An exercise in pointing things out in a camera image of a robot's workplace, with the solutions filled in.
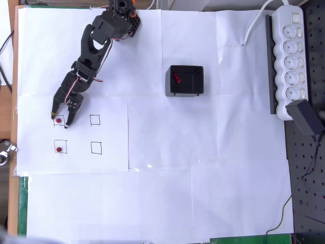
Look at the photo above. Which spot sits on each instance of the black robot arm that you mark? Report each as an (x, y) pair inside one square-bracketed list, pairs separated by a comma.
[(101, 28)]

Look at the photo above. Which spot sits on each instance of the black open box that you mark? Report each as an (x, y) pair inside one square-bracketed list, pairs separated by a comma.
[(193, 84)]

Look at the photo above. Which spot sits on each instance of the white paper with drawn squares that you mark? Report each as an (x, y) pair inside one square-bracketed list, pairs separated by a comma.
[(76, 162)]

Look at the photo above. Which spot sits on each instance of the metal clamp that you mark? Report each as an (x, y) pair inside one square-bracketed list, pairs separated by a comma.
[(5, 155)]

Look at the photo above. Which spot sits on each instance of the green mat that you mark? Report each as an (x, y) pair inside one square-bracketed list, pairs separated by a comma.
[(22, 203)]

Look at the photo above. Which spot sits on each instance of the white power strip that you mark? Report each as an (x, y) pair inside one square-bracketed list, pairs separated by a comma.
[(289, 63)]

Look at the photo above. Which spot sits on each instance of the black power adapter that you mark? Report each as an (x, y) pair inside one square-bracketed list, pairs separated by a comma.
[(303, 117)]

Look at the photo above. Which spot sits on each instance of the black pegboard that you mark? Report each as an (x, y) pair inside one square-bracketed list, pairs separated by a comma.
[(309, 190)]

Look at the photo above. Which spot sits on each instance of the black rail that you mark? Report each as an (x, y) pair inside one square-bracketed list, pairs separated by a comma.
[(271, 76)]

